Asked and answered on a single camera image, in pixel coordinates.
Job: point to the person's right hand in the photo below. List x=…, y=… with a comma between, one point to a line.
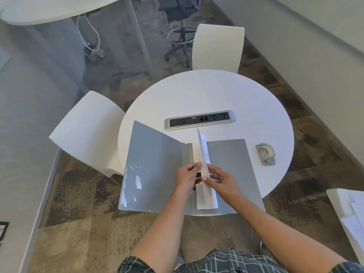
x=226, y=186

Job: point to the person's left hand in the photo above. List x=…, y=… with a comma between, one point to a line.
x=184, y=177

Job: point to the person's left thumb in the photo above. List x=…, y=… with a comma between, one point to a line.
x=194, y=166

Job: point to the person's right thumb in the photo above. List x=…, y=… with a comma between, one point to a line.
x=210, y=181

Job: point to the white paper stack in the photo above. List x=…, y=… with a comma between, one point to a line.
x=205, y=152

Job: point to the person's right forearm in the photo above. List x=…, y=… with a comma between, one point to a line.
x=273, y=230

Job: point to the person's left forearm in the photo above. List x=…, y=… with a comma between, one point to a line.
x=165, y=224

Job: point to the silver power outlet strip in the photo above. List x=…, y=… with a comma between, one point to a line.
x=200, y=119

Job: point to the grey hole punch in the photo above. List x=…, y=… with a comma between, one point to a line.
x=265, y=154

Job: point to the plaid shirt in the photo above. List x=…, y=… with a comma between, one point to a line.
x=227, y=261

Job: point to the white curved chair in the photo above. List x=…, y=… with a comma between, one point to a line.
x=88, y=130
x=217, y=48

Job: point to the white side table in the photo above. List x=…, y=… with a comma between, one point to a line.
x=337, y=201

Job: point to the grey floor power box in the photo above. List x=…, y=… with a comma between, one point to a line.
x=95, y=52

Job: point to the loose white paper sheets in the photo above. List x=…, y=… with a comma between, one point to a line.
x=357, y=221

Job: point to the black office chair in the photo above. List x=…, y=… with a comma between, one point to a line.
x=179, y=14

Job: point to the white desk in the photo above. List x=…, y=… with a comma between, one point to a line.
x=42, y=11

